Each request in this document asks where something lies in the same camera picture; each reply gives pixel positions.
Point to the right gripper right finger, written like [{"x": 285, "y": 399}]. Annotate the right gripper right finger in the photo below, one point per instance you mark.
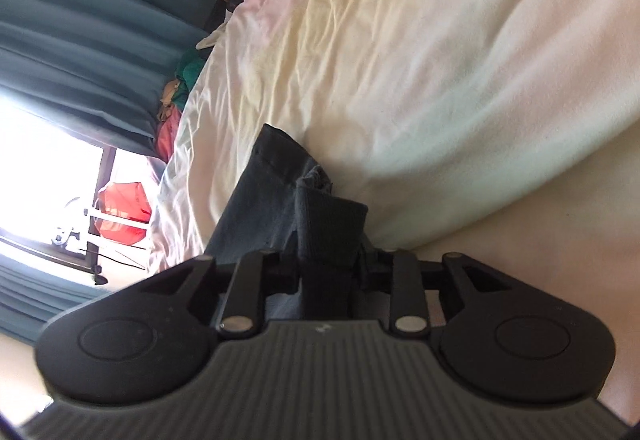
[{"x": 500, "y": 337}]

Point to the teal curtain right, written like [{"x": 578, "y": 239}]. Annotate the teal curtain right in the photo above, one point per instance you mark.
[{"x": 96, "y": 68}]

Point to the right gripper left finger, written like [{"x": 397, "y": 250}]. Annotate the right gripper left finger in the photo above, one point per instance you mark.
[{"x": 154, "y": 337}]

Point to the red garment on stand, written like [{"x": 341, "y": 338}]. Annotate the red garment on stand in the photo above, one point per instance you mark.
[{"x": 129, "y": 212}]

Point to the teal curtain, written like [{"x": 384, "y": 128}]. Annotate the teal curtain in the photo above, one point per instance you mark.
[
  {"x": 30, "y": 298},
  {"x": 96, "y": 68}
]

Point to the teal curtain left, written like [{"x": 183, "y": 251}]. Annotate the teal curtain left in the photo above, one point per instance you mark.
[{"x": 30, "y": 298}]

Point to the green clothing pile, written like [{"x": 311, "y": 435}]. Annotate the green clothing pile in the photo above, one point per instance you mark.
[{"x": 188, "y": 70}]

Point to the pastel bed sheet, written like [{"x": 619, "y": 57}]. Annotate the pastel bed sheet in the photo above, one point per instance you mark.
[{"x": 505, "y": 129}]

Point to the window frame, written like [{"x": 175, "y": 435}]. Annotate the window frame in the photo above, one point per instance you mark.
[{"x": 49, "y": 181}]

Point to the black garment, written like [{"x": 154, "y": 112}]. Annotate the black garment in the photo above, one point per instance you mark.
[{"x": 283, "y": 201}]

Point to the pink clothing pile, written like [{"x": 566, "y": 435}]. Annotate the pink clothing pile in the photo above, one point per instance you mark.
[{"x": 167, "y": 128}]

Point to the white garment steamer stand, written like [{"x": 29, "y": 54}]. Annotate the white garment steamer stand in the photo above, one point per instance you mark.
[{"x": 78, "y": 224}]

